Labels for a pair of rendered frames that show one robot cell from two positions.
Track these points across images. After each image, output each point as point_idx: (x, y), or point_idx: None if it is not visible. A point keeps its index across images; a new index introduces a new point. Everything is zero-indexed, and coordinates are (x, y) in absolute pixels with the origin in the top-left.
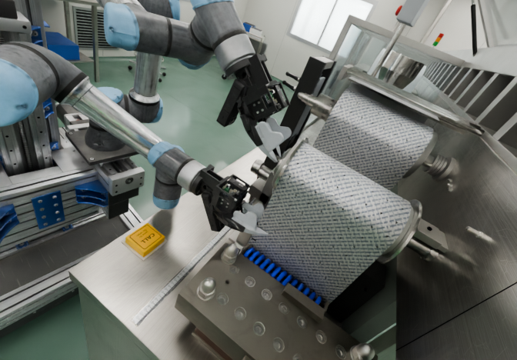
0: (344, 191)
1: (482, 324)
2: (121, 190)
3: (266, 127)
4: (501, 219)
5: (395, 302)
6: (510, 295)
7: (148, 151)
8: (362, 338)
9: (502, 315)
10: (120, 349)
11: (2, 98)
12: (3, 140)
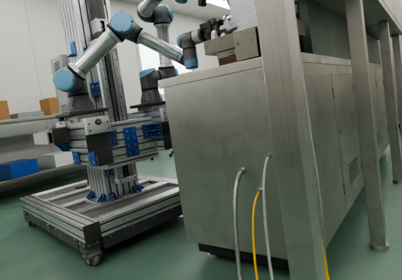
0: None
1: None
2: (167, 118)
3: None
4: None
5: (298, 1)
6: None
7: (176, 52)
8: (308, 37)
9: None
10: (191, 109)
11: (127, 18)
12: (106, 102)
